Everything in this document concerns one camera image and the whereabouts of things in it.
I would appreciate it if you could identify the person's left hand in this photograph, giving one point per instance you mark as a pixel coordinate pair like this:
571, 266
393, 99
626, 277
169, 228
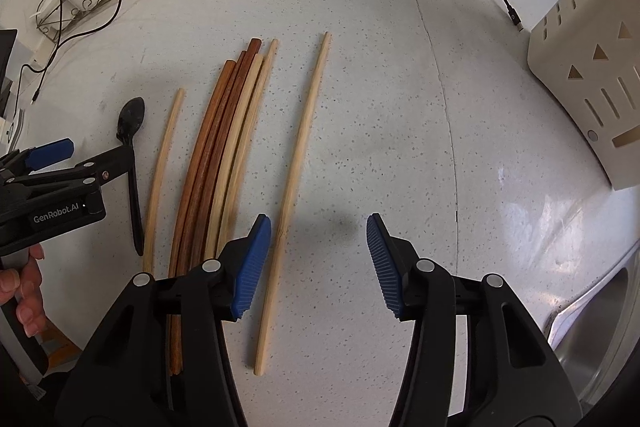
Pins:
30, 302

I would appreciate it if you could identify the stainless steel sink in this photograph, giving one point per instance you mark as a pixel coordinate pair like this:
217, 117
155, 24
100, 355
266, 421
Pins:
600, 332

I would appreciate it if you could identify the cream plastic utensil holder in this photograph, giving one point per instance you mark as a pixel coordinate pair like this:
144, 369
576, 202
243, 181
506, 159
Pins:
590, 97

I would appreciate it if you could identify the brown wooden chopstick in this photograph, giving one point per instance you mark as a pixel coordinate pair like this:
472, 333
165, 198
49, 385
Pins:
210, 157
221, 157
198, 157

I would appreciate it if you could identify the small white device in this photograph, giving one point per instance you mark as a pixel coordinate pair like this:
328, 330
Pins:
11, 132

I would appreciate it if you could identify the black spoon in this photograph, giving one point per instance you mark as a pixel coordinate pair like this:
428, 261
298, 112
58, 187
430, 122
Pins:
131, 114

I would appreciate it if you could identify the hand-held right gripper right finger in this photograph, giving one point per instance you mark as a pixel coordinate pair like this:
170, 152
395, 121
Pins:
385, 267

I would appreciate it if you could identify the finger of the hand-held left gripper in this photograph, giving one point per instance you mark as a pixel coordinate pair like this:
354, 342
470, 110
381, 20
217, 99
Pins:
50, 152
115, 162

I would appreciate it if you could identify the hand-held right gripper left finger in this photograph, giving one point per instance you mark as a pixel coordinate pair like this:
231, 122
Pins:
252, 267

